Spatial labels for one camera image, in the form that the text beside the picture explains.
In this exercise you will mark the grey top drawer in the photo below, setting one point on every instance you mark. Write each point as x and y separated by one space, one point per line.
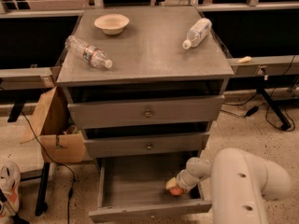
122 113

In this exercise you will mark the clear bottle white label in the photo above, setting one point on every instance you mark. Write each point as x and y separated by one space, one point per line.
197 33

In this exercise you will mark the grey middle drawer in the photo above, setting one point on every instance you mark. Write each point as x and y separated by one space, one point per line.
149 144

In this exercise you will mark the clear bottle red label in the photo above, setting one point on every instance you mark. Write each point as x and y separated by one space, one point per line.
90 54

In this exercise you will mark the black table leg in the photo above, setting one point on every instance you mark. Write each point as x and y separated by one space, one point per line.
41 205
285 125

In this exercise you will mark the beige ceramic bowl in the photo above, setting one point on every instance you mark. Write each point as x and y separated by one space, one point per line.
111 24

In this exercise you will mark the grey open bottom drawer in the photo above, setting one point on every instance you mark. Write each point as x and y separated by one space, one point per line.
134 186

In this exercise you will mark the black right table leg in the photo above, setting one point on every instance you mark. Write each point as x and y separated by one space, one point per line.
285 125

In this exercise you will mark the grey wooden drawer cabinet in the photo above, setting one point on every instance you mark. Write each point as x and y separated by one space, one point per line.
149 62

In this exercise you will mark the small cream foam piece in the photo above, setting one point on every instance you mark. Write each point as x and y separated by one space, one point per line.
244 59

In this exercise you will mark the white orange sneaker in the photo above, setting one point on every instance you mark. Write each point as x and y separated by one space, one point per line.
10 178

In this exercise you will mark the red apple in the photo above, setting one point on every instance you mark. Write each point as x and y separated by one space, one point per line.
176 191

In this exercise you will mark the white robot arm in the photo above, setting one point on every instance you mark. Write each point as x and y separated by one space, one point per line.
240 181

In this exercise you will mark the brown cardboard box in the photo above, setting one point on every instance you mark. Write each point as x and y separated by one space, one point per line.
49 123

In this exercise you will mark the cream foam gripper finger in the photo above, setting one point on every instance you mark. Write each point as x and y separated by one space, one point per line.
172 183

